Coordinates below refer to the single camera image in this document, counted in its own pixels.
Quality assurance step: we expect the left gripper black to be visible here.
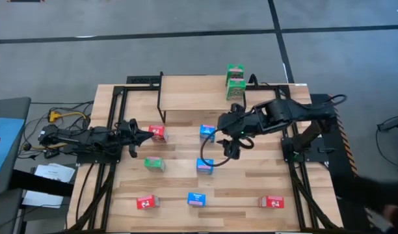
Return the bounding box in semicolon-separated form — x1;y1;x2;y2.
118;118;155;159

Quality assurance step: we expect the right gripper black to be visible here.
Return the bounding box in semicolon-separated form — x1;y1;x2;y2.
216;103;256;161

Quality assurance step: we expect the blue Rice Krispies cereal box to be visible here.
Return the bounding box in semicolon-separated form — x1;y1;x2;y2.
199;123;217;144
196;158;215;176
187;192;207;208

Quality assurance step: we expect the green Apple Jacks cereal box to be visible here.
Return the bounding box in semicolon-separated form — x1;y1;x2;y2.
226;63;246;82
143;156;166;173
225;78;247;102

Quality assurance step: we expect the red Froot Loops cereal box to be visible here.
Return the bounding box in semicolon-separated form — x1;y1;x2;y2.
148;125;169;144
258;195;285;209
135;194;161;211

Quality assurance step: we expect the black power strip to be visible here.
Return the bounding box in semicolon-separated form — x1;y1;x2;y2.
126;75;161;85

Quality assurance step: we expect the white paper booklet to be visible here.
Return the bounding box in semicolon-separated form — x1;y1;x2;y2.
34;162;76;183

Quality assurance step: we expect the white paper sheet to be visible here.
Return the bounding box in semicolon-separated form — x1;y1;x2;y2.
21;190;65;209

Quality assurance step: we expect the grey side table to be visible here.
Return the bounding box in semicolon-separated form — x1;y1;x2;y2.
0;96;33;234

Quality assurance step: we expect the blue mat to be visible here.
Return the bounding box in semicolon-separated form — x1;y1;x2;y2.
0;116;26;183

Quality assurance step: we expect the person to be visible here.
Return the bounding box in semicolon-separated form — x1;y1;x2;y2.
332;174;398;234

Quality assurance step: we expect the dark grey floor device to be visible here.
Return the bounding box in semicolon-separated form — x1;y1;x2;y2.
377;114;398;133

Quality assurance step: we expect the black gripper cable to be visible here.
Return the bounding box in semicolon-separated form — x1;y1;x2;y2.
200;129;256;168

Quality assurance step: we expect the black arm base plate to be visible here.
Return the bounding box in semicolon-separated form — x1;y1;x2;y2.
281;135;336;164
75;151;122;164

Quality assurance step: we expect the wooden shelf black metal frame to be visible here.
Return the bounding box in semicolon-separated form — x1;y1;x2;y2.
156;71;247;124

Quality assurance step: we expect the yellow extension cable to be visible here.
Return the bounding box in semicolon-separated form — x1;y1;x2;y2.
23;109;88;151

